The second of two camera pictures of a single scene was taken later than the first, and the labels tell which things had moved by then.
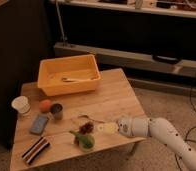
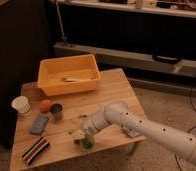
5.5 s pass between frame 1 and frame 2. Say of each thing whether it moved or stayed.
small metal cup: stayed
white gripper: moved
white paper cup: stayed
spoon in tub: stayed
